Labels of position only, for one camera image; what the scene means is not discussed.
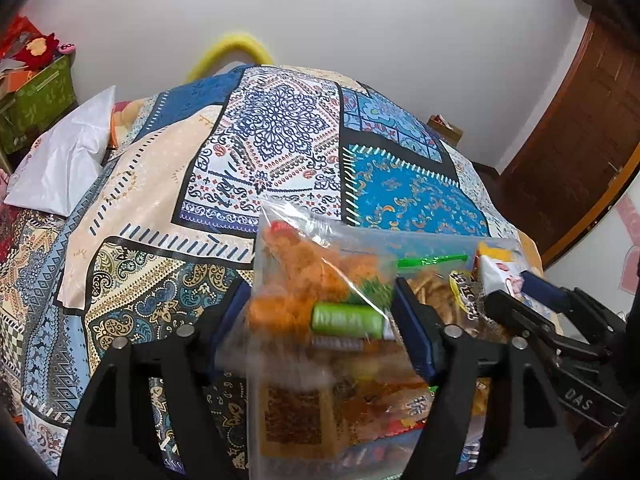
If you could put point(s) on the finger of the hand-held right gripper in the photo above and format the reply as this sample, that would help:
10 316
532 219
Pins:
537 287
510 312

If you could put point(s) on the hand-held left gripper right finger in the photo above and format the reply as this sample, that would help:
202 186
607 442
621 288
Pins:
412 322

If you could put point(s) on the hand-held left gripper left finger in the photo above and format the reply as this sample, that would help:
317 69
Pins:
200 340

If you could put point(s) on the zip bag with round label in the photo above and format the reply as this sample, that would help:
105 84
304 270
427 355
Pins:
435 290

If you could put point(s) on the white snack packet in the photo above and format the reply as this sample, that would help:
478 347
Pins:
497 272

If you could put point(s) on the orange snack zip bag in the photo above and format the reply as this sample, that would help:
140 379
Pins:
300 270

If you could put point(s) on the clear plastic storage box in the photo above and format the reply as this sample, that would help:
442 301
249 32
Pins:
380 452

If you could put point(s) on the yellow bed sheet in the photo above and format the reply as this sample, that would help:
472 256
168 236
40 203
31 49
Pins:
532 255

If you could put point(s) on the brown cake packet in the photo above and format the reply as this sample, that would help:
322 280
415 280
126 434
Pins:
295 415

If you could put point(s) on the brown wooden door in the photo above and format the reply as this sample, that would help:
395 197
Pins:
575 135

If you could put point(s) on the small cardboard box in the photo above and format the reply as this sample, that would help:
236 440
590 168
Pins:
450 132

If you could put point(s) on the white pillow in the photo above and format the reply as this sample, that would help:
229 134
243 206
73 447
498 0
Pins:
65 155

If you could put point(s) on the patchwork printed bedspread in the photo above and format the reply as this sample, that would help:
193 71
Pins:
280 125

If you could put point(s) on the orange printed pillow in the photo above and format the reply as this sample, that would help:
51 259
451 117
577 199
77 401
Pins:
122 120

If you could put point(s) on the green fabric storage box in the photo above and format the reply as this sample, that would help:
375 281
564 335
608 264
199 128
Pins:
40 100

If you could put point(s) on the yellow foam tube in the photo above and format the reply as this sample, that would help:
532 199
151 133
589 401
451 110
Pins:
235 40

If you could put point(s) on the stack of paper cards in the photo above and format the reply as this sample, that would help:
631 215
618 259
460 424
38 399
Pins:
15 77

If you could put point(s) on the red stuffed toy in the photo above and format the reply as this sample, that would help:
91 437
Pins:
35 52

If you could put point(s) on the red plastic bag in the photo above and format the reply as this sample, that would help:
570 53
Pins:
15 35

